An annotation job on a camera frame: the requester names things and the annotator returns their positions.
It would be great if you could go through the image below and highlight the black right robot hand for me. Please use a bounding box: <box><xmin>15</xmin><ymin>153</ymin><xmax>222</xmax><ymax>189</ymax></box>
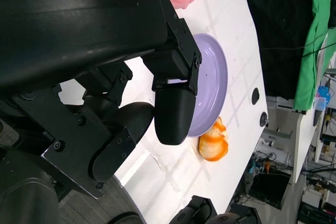
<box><xmin>169</xmin><ymin>195</ymin><xmax>262</xmax><ymax>224</ymax></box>

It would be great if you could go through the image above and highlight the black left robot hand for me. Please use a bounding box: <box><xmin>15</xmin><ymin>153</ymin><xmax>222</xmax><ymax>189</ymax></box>
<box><xmin>0</xmin><ymin>0</ymin><xmax>203</xmax><ymax>200</ymax></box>

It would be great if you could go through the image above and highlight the purple plastic plate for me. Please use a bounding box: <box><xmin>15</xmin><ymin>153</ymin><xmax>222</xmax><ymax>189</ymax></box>
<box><xmin>167</xmin><ymin>33</ymin><xmax>228</xmax><ymax>138</ymax></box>

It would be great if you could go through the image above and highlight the black equipment box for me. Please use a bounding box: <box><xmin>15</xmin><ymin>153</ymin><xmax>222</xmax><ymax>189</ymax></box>
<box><xmin>248</xmin><ymin>172</ymin><xmax>291</xmax><ymax>209</ymax></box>

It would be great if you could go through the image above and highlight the orange striped bun toy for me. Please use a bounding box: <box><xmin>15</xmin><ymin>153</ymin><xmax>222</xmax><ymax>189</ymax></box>
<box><xmin>198</xmin><ymin>115</ymin><xmax>229</xmax><ymax>162</ymax></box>

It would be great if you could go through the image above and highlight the black table grommet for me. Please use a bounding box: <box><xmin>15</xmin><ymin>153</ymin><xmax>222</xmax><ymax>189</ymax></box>
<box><xmin>251</xmin><ymin>87</ymin><xmax>260</xmax><ymax>105</ymax></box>
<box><xmin>259</xmin><ymin>111</ymin><xmax>269</xmax><ymax>127</ymax></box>

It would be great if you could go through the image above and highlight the white background desk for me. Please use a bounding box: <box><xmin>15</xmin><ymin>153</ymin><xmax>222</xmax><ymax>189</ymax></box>
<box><xmin>290</xmin><ymin>34</ymin><xmax>336</xmax><ymax>184</ymax></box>

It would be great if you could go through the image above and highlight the blue plastic container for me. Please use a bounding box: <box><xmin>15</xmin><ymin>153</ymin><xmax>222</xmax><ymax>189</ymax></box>
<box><xmin>316</xmin><ymin>84</ymin><xmax>332</xmax><ymax>110</ymax></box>

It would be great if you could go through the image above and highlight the green cloth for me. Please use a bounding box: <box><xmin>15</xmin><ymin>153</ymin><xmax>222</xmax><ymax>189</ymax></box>
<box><xmin>292</xmin><ymin>0</ymin><xmax>336</xmax><ymax>112</ymax></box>

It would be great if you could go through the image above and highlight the black backdrop curtain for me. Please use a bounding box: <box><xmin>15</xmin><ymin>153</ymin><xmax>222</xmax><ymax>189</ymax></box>
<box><xmin>241</xmin><ymin>0</ymin><xmax>329</xmax><ymax>100</ymax></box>

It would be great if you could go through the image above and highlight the thin black backdrop cable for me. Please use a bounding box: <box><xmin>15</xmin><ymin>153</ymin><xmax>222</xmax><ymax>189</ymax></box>
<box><xmin>259</xmin><ymin>31</ymin><xmax>336</xmax><ymax>58</ymax></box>

